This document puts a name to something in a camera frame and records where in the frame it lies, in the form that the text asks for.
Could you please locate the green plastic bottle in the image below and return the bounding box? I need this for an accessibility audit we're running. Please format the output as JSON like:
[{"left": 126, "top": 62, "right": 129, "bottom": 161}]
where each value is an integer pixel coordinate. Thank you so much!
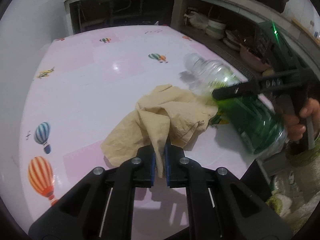
[{"left": 183, "top": 53, "right": 287, "bottom": 157}]

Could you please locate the brown paper napkin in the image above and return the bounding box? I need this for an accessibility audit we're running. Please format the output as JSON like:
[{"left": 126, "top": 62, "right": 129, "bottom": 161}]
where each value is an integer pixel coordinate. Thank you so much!
[{"left": 101, "top": 84, "right": 218, "bottom": 178}]

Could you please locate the grey concrete kitchen counter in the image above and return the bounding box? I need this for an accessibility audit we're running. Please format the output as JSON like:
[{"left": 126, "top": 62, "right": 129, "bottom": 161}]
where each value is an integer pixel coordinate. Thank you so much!
[{"left": 65, "top": 0, "right": 319, "bottom": 72}]

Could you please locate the person's right hand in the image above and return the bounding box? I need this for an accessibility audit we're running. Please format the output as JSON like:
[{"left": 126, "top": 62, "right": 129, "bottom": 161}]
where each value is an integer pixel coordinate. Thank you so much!
[{"left": 275, "top": 98, "right": 319, "bottom": 141}]

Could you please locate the yellow bag on shelf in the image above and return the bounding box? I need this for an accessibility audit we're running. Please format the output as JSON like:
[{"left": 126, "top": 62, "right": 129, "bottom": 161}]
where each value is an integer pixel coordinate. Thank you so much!
[{"left": 262, "top": 68, "right": 274, "bottom": 77}]

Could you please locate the pink plastic basin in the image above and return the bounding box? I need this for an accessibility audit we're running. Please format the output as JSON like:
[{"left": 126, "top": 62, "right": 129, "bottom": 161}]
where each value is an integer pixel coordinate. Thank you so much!
[{"left": 240, "top": 46, "right": 271, "bottom": 73}]

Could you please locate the stack of white bowls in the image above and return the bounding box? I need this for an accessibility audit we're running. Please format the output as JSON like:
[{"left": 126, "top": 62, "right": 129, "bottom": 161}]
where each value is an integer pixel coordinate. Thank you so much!
[{"left": 206, "top": 20, "right": 226, "bottom": 40}]

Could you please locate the green white fluffy sleeve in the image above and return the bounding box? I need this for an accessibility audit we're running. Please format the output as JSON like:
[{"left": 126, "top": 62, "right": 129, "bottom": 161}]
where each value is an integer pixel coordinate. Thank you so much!
[{"left": 266, "top": 138, "right": 319, "bottom": 234}]

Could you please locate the white plastic bag on shelf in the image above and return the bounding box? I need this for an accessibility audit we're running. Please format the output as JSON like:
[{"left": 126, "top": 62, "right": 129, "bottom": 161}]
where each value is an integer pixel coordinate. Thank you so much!
[{"left": 184, "top": 11, "right": 209, "bottom": 30}]

